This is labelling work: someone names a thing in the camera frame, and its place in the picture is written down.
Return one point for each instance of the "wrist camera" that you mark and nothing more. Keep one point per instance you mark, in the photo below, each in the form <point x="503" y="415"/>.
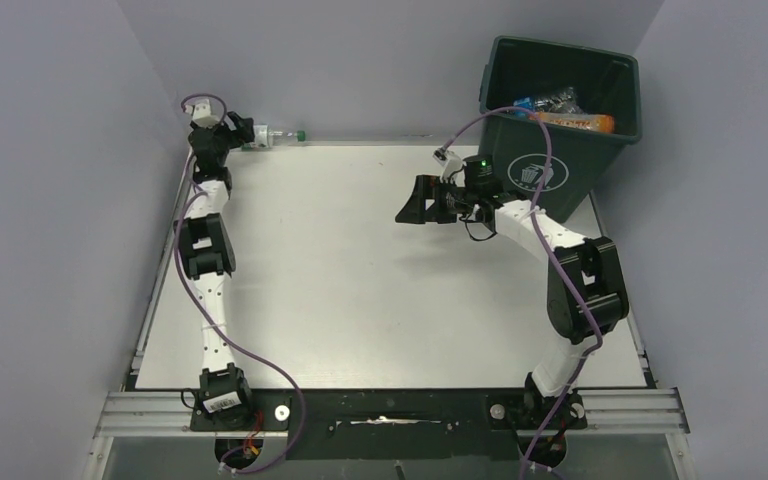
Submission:
<point x="452" y="164"/>
<point x="202" y="113"/>

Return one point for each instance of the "orange drink bottle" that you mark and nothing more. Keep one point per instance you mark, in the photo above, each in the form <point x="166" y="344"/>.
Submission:
<point x="590" y="122"/>

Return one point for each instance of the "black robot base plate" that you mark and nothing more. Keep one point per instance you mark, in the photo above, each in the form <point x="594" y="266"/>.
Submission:
<point x="412" y="424"/>

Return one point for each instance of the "dark green trash bin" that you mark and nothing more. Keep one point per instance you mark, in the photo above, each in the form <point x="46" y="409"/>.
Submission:
<point x="570" y="161"/>

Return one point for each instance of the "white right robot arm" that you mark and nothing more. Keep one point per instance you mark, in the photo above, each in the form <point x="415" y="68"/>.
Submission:
<point x="586" y="294"/>

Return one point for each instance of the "aluminium table frame rail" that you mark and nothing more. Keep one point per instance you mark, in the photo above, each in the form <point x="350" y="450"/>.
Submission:
<point x="599" y="433"/>

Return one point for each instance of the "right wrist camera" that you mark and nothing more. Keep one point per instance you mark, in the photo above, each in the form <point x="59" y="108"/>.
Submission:
<point x="452" y="164"/>

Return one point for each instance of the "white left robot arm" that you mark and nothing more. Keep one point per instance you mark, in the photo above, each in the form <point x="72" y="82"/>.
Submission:
<point x="208" y="261"/>

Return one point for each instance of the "clear bottle green cap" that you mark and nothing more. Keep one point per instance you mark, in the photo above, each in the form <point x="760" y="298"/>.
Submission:
<point x="268" y="137"/>

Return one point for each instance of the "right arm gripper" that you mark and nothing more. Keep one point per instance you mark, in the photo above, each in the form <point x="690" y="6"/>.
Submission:
<point x="427" y="188"/>

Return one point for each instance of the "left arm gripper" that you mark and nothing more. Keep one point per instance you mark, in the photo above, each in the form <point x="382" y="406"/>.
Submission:
<point x="244" y="133"/>

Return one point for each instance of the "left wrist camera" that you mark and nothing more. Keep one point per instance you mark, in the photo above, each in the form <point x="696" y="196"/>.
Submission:
<point x="202" y="113"/>

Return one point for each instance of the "clear bottle blue white label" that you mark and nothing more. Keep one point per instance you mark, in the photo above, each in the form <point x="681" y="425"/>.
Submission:
<point x="561" y="101"/>

